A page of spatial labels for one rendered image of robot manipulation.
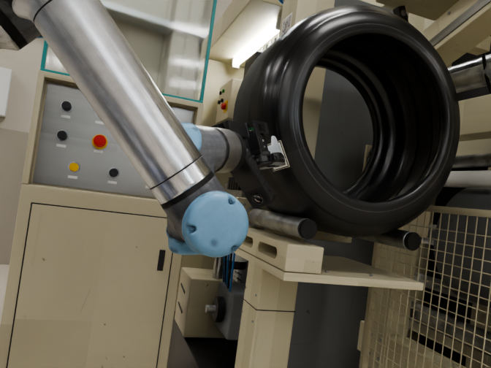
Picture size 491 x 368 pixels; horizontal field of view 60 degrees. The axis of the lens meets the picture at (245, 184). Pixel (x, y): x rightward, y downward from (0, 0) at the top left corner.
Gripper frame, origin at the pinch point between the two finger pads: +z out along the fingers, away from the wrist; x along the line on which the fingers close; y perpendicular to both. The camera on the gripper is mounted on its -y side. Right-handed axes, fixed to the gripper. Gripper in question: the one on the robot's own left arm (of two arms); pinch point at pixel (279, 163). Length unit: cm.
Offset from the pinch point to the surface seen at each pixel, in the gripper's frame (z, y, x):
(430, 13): 72, 43, -32
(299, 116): 2.8, 8.9, -5.8
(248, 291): 35, -32, 38
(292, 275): 1.2, -23.6, 3.7
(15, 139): 158, 121, 342
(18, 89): 162, 167, 329
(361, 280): 14.1, -29.0, -6.4
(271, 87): 0.8, 16.4, -2.0
